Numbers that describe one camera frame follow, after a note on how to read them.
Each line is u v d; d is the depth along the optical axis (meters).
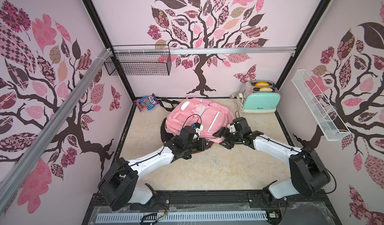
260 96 1.00
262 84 1.03
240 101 1.07
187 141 0.65
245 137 0.66
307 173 0.43
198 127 0.75
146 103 1.14
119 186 0.42
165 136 0.92
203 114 0.98
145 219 0.72
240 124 0.69
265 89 1.00
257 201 0.73
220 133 0.79
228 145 0.79
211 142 0.83
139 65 1.22
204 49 0.93
